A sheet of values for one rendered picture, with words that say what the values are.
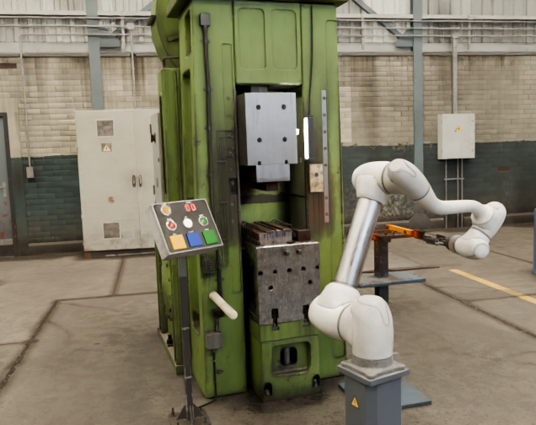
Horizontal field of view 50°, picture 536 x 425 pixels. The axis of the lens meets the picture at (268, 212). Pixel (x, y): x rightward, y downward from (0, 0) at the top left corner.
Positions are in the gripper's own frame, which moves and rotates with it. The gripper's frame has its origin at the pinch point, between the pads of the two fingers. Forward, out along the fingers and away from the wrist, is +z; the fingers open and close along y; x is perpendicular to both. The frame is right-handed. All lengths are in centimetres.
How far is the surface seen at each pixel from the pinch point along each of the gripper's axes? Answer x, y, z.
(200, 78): 89, -107, 64
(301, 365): -79, -56, 53
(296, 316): -48, -60, 47
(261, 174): 35, -76, 52
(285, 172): 35, -62, 53
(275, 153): 46, -68, 53
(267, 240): -3, -74, 52
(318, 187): 24, -37, 67
